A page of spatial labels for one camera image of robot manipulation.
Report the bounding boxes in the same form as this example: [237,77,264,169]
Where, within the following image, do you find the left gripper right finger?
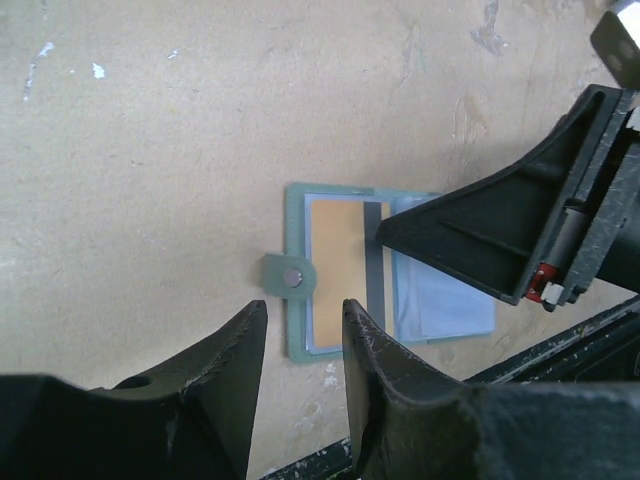
[341,298,640,480]

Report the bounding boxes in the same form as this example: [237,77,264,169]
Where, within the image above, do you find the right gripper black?
[376,89,639,311]

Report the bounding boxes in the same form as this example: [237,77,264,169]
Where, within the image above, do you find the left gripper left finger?
[1,300,268,479]

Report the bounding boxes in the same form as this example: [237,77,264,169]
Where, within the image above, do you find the gold credit card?
[307,197,395,353]

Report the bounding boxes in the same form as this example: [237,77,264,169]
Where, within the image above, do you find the green card holder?
[261,183,496,363]

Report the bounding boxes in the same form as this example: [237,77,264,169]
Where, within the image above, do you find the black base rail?
[259,294,640,480]

